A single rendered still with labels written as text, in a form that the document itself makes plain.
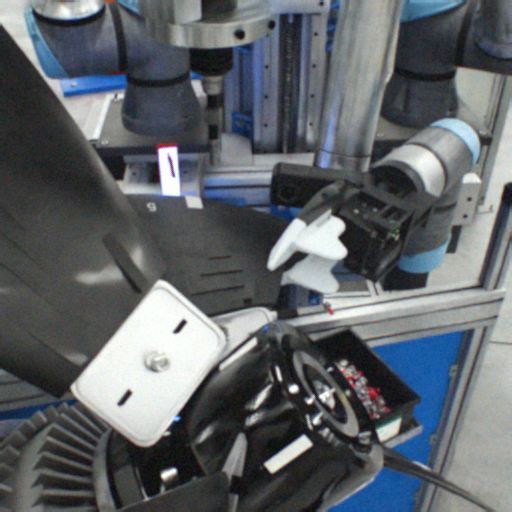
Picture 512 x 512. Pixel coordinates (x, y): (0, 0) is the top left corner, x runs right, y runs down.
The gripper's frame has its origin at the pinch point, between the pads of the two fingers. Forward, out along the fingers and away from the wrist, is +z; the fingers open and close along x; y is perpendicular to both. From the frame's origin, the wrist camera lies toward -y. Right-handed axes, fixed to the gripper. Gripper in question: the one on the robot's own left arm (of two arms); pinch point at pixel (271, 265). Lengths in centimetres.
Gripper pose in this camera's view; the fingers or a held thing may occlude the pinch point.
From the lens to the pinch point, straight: 58.8
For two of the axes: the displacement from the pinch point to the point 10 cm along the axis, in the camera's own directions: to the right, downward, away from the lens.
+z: -6.4, 4.6, -6.1
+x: -0.8, 7.5, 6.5
